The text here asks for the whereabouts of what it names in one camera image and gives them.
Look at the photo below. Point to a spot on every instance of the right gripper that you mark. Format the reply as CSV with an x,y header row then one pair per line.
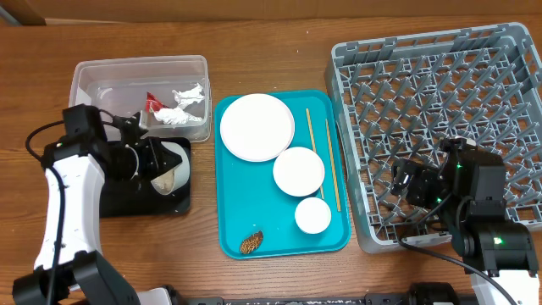
x,y
422,177

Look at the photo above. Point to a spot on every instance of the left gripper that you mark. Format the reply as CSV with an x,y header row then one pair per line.
x,y
157,152

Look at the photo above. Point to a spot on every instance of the grey bowl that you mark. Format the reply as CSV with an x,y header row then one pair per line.
x,y
182,173

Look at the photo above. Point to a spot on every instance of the white napkin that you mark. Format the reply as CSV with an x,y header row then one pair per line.
x,y
178,115

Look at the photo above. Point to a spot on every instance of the red snack wrapper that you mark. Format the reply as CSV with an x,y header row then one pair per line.
x,y
153,105

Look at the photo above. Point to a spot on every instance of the small white cup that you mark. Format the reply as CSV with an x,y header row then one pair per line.
x,y
313,215

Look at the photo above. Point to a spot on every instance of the white rice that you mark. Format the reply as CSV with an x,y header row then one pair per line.
x,y
164,183

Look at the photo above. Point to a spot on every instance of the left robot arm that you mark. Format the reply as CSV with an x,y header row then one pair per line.
x,y
96,162

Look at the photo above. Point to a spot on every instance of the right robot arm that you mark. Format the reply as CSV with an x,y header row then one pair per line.
x,y
467,194

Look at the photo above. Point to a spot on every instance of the grey dishwasher rack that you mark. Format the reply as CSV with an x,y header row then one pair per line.
x,y
400,96

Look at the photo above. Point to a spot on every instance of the black plastic tray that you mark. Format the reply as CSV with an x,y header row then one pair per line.
x,y
138,197

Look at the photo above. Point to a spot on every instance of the clear plastic bin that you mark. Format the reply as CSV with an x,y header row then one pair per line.
x,y
120,87

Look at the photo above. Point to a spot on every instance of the large white plate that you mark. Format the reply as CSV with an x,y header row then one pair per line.
x,y
257,127

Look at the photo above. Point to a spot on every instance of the brown pine cone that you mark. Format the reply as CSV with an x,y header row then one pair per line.
x,y
251,243

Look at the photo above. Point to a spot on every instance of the medium white bowl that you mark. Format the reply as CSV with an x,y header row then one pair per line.
x,y
298,171

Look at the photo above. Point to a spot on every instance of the left wooden chopstick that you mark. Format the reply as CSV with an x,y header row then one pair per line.
x,y
309,123

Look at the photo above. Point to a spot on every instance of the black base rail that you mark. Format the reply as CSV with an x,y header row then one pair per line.
x,y
368,299

